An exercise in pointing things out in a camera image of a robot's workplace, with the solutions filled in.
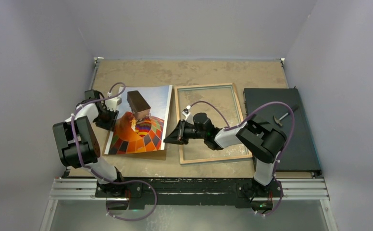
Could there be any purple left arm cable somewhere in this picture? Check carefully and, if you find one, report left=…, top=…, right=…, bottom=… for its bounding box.
left=70, top=82, right=158, bottom=222

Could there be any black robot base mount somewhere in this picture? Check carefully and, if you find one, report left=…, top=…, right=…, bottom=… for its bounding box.
left=95, top=177, right=282, bottom=210

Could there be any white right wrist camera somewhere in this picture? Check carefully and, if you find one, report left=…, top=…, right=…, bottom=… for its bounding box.
left=181, top=105, right=191, bottom=119

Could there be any dark green flat box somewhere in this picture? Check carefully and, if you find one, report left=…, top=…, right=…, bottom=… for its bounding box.
left=243, top=88, right=322, bottom=173

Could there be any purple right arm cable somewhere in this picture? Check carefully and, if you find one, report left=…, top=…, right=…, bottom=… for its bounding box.
left=189, top=101, right=296, bottom=218

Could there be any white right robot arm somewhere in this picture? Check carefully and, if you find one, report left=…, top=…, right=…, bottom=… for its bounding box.
left=163, top=113, right=288, bottom=196

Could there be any aluminium front rail frame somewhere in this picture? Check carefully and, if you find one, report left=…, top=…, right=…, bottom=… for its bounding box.
left=40, top=179, right=338, bottom=231

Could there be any hot air balloon photo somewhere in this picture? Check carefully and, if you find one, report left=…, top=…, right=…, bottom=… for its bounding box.
left=106, top=85, right=173, bottom=149

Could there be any brown cardboard backing board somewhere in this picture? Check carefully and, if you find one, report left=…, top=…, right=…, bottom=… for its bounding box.
left=103, top=140, right=166, bottom=160

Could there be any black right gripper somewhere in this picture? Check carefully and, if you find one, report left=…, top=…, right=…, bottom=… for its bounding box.
left=164, top=118, right=207, bottom=144

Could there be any small black hammer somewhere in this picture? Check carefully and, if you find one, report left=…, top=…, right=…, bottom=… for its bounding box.
left=273, top=104, right=299, bottom=127

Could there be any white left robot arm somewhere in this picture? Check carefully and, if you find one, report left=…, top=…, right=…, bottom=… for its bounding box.
left=52, top=90, right=126, bottom=197

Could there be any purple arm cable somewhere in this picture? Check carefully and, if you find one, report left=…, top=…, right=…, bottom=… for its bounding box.
left=189, top=101, right=296, bottom=218
left=70, top=82, right=158, bottom=222

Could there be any blue wooden picture frame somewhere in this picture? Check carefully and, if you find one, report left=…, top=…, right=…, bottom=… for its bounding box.
left=170, top=83, right=252, bottom=165

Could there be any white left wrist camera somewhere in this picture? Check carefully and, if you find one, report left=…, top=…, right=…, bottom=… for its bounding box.
left=105, top=92, right=122, bottom=111

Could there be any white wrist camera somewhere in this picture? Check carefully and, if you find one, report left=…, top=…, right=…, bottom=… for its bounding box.
left=181, top=105, right=191, bottom=119
left=105, top=92, right=122, bottom=111

